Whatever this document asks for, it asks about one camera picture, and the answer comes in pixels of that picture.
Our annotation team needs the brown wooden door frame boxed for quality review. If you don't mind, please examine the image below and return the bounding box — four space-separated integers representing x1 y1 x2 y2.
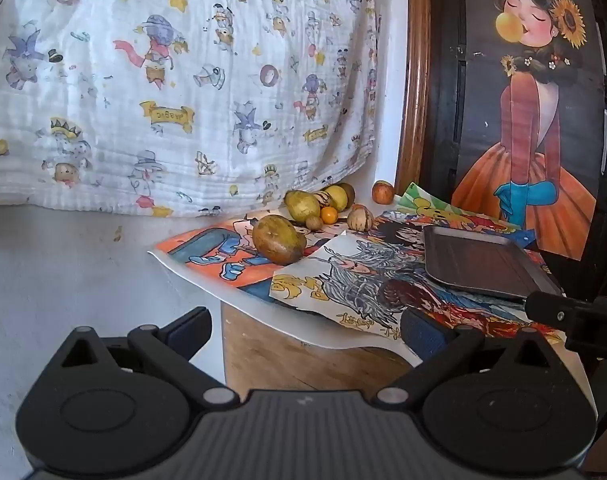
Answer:
394 0 433 197

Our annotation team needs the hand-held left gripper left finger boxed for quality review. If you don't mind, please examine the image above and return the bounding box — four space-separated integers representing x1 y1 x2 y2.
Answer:
57 306 239 409

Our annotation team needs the red black manga drawing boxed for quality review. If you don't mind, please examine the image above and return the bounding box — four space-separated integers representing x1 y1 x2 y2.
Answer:
371 209 569 347

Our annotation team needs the wooden table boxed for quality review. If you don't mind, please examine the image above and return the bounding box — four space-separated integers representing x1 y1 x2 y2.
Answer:
222 304 415 397

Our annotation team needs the yellow green cartoon drawing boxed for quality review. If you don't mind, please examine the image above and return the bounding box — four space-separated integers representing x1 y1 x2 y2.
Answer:
395 182 523 234

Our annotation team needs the small green mango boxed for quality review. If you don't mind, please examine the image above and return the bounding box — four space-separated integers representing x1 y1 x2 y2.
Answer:
284 190 320 224

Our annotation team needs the yellow lemon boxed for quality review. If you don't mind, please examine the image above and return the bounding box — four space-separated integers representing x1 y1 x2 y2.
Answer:
325 186 349 212

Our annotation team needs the large yellow-green mango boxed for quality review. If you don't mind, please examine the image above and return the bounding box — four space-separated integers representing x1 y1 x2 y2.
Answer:
252 214 307 266

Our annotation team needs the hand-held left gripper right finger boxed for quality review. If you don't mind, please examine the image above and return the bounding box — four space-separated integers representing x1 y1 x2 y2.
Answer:
371 308 560 407

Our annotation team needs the girl wall poster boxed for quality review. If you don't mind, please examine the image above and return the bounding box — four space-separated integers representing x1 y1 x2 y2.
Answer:
451 0 605 262

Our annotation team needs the black door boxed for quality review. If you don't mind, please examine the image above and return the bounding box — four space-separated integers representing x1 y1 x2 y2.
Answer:
423 0 607 441

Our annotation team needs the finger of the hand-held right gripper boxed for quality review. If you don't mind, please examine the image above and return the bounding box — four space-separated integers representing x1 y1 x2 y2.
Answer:
525 289 603 334

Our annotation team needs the orange cartoon boys drawing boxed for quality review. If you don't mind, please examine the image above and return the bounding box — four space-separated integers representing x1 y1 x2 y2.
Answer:
147 210 419 362

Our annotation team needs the dark metal tray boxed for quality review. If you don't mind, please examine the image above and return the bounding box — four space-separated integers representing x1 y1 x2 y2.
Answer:
423 225 565 304

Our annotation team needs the white cartoon printed blanket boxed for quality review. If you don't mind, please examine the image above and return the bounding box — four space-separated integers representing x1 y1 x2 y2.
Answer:
0 0 382 219

